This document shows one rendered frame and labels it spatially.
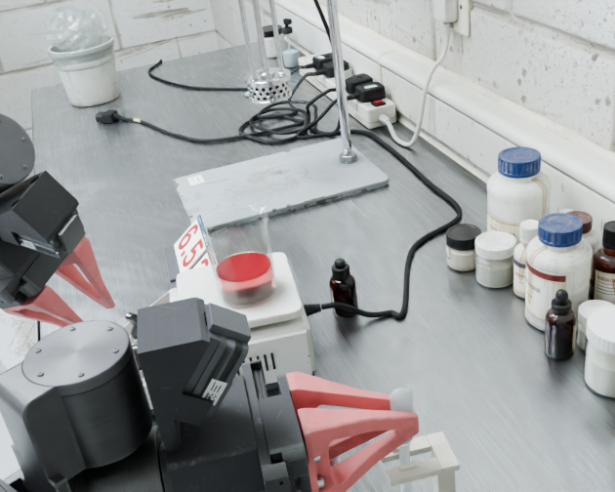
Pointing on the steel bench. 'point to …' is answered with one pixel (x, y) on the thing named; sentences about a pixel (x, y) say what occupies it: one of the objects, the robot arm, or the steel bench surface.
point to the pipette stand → (443, 475)
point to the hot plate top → (275, 308)
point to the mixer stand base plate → (279, 182)
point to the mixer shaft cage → (273, 84)
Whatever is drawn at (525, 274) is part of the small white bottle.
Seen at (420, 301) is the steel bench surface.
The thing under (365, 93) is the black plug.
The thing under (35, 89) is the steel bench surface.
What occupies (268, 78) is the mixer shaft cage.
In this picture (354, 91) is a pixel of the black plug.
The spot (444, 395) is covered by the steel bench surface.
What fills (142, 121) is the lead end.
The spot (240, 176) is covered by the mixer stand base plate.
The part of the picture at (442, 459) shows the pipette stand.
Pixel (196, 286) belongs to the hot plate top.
